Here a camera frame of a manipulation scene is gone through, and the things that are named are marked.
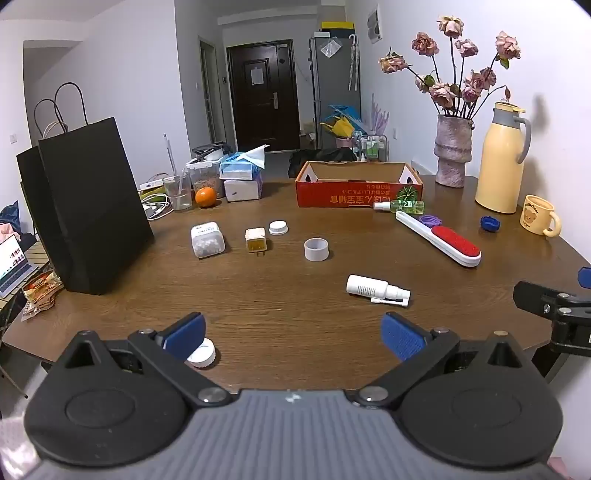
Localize purple wall decoration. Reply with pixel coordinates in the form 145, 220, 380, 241
369, 92, 393, 135

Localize red snack packet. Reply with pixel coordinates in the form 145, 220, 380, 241
21, 270, 64, 322

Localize green spray bottle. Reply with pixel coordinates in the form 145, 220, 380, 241
373, 199, 425, 214

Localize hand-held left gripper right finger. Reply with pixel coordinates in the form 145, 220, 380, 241
355, 311, 537, 409

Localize blue tissue pack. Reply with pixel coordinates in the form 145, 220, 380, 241
219, 144, 269, 181

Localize red cardboard box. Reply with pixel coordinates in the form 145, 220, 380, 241
295, 161, 424, 209

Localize dark wooden door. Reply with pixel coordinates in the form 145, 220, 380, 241
226, 39, 301, 153

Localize grey plastic ring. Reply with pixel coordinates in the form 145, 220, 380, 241
304, 237, 329, 263

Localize clear food container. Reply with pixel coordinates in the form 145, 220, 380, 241
186, 157, 223, 199

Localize grey refrigerator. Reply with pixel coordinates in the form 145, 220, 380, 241
308, 31, 362, 151

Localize white charger with cable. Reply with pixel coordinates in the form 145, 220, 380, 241
140, 194, 174, 220

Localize black bag white handles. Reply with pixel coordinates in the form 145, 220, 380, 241
17, 98, 70, 259

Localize yellow bear print mug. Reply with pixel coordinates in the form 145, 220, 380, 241
519, 195, 563, 238

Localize blue yellow bag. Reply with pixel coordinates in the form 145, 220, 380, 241
320, 105, 366, 140

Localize wall poster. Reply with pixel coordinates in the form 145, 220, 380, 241
367, 6, 384, 45

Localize clear glass cup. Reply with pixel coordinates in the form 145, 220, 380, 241
163, 174, 194, 212

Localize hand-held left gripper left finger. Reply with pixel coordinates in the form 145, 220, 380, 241
55, 312, 233, 409

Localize white plug adapter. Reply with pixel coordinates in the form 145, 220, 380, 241
245, 227, 271, 257

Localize grey side door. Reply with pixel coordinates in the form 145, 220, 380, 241
199, 37, 227, 145

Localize black floor bag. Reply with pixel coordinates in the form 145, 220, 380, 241
288, 148, 359, 179

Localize red white lint brush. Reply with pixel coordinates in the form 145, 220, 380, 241
396, 210, 482, 267

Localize yellow thermos jug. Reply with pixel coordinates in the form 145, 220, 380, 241
475, 102, 532, 215

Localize open laptop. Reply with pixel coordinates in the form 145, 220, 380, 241
0, 233, 40, 299

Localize dried pink rose bouquet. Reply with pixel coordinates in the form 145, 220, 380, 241
379, 15, 522, 119

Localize clear cotton swab box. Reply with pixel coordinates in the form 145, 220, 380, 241
191, 222, 226, 260

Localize white plastic stick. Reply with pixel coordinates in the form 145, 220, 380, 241
162, 134, 179, 176

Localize folded umbrella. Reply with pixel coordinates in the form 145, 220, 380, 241
348, 34, 361, 92

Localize metal trolley rack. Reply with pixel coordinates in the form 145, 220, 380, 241
352, 130, 388, 164

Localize mottled ceramic vase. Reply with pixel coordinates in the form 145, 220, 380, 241
434, 114, 475, 188

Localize brown cardboard box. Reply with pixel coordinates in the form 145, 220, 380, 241
299, 120, 320, 151

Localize purple white tissue pack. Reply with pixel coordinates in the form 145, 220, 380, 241
224, 178, 264, 202

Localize white spray bottle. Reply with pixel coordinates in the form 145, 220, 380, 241
346, 274, 411, 308

